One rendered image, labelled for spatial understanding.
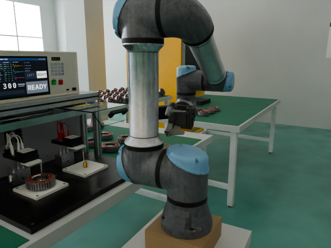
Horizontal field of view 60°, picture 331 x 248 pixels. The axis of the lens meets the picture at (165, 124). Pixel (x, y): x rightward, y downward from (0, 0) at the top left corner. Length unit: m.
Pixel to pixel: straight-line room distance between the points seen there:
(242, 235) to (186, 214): 0.24
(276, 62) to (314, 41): 0.73
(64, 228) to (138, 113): 0.49
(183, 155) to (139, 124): 0.15
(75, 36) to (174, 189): 4.78
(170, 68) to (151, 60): 4.00
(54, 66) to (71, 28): 4.07
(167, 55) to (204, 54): 3.95
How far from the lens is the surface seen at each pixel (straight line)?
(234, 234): 0.99
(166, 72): 4.82
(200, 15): 0.76
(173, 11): 0.73
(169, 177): 0.78
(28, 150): 1.30
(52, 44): 9.43
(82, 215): 1.12
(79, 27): 5.35
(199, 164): 0.76
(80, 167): 1.44
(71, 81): 1.49
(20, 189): 1.30
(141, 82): 0.78
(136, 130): 0.80
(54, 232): 1.05
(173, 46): 4.75
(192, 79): 1.08
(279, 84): 6.09
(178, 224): 0.82
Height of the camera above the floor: 1.29
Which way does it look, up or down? 13 degrees down
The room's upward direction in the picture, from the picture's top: straight up
